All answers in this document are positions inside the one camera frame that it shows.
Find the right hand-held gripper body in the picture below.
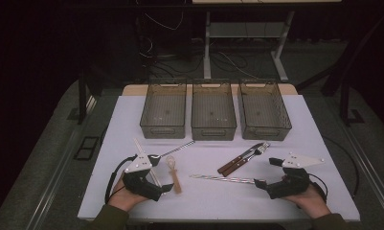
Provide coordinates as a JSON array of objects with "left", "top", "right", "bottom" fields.
[{"left": 265, "top": 151, "right": 326, "bottom": 200}]

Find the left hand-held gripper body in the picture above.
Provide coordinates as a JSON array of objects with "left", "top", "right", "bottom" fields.
[{"left": 122, "top": 152, "right": 166, "bottom": 202}]

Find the small wooden spoon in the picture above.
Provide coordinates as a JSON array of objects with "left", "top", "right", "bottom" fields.
[{"left": 165, "top": 154, "right": 183, "bottom": 195}]

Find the metal spoon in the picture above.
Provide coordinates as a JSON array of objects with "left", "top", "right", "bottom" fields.
[{"left": 149, "top": 139, "right": 196, "bottom": 161}]

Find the striped metal chopstick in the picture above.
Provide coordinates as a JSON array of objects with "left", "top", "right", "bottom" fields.
[
  {"left": 189, "top": 173, "right": 255, "bottom": 182},
  {"left": 192, "top": 175, "right": 257, "bottom": 185}
]

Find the translucent grey bin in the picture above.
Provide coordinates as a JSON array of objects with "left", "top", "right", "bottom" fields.
[
  {"left": 191, "top": 79, "right": 237, "bottom": 142},
  {"left": 139, "top": 78, "right": 188, "bottom": 140},
  {"left": 237, "top": 79, "right": 293, "bottom": 142}
]

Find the person's right hand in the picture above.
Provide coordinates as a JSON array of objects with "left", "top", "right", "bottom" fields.
[{"left": 282, "top": 183, "right": 332, "bottom": 219}]

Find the person's left hand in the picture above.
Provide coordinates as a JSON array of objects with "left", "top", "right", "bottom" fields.
[{"left": 107, "top": 176, "right": 149, "bottom": 212}]

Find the white table cover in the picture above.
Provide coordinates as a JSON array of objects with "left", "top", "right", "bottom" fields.
[{"left": 77, "top": 94, "right": 361, "bottom": 223}]

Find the large black metal stand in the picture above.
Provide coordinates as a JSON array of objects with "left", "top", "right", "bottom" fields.
[{"left": 295, "top": 12, "right": 384, "bottom": 127}]

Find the left hand-held gripper black cable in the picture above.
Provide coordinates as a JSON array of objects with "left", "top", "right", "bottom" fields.
[{"left": 104, "top": 153, "right": 139, "bottom": 205}]

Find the hand-held gripper black cable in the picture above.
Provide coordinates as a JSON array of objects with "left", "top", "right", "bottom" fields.
[
  {"left": 307, "top": 172, "right": 329, "bottom": 203},
  {"left": 104, "top": 153, "right": 139, "bottom": 205}
]

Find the right hand-held gripper black cable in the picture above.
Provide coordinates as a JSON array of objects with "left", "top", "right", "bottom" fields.
[{"left": 307, "top": 172, "right": 329, "bottom": 203}]

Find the wooden-handled knife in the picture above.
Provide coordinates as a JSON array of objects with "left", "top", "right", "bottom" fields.
[{"left": 216, "top": 142, "right": 265, "bottom": 175}]

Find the thin black floor cable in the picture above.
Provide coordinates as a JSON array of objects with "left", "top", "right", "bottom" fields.
[{"left": 322, "top": 135, "right": 362, "bottom": 196}]

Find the aluminium rail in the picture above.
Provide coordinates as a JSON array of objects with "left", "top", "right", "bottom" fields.
[
  {"left": 26, "top": 95, "right": 99, "bottom": 230},
  {"left": 341, "top": 123, "right": 384, "bottom": 221}
]

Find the tangle of black floor cables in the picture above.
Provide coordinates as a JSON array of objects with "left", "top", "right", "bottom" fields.
[{"left": 138, "top": 34, "right": 279, "bottom": 81}]

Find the white hanging cable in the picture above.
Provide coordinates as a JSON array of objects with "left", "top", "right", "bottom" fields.
[{"left": 144, "top": 0, "right": 185, "bottom": 32}]

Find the white desk frame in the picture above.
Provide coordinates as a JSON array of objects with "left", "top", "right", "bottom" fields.
[{"left": 192, "top": 0, "right": 342, "bottom": 82}]

